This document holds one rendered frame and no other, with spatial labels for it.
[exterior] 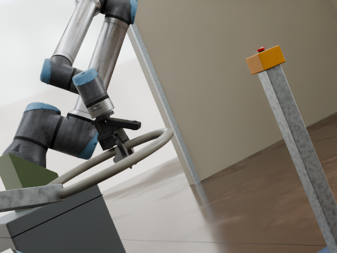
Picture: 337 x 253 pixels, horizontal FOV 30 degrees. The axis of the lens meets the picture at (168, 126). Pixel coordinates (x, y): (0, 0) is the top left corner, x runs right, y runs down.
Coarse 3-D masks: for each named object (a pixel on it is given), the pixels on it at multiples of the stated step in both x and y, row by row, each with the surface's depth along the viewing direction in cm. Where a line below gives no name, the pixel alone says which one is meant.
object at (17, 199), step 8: (56, 184) 182; (0, 192) 170; (8, 192) 172; (16, 192) 173; (24, 192) 175; (32, 192) 176; (40, 192) 178; (48, 192) 180; (56, 192) 181; (0, 200) 170; (8, 200) 171; (16, 200) 173; (24, 200) 174; (32, 200) 176; (40, 200) 177; (48, 200) 179; (56, 200) 181; (0, 208) 169; (8, 208) 171; (16, 208) 179; (24, 208) 186
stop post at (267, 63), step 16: (272, 48) 275; (256, 64) 277; (272, 64) 274; (272, 80) 276; (272, 96) 279; (288, 96) 278; (288, 112) 277; (288, 128) 277; (304, 128) 279; (288, 144) 282; (304, 144) 278; (304, 160) 277; (304, 176) 280; (320, 176) 280; (320, 192) 279; (320, 208) 279; (336, 208) 281; (320, 224) 284; (336, 224) 280; (336, 240) 279
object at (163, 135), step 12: (156, 132) 212; (168, 132) 195; (132, 144) 221; (156, 144) 186; (96, 156) 224; (108, 156) 223; (132, 156) 180; (144, 156) 182; (84, 168) 221; (108, 168) 178; (120, 168) 178; (60, 180) 214; (84, 180) 178; (96, 180) 177; (60, 192) 181; (72, 192) 179
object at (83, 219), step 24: (96, 192) 253; (24, 216) 239; (48, 216) 243; (72, 216) 247; (96, 216) 252; (0, 240) 255; (24, 240) 237; (48, 240) 242; (72, 240) 246; (96, 240) 250; (120, 240) 255
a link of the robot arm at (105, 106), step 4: (104, 100) 219; (108, 100) 220; (96, 104) 218; (100, 104) 218; (104, 104) 219; (108, 104) 220; (112, 104) 222; (88, 108) 220; (92, 108) 219; (96, 108) 218; (100, 108) 218; (104, 108) 219; (108, 108) 219; (112, 108) 221; (92, 112) 219; (96, 112) 219; (100, 112) 218; (104, 112) 219; (92, 116) 220; (96, 116) 219
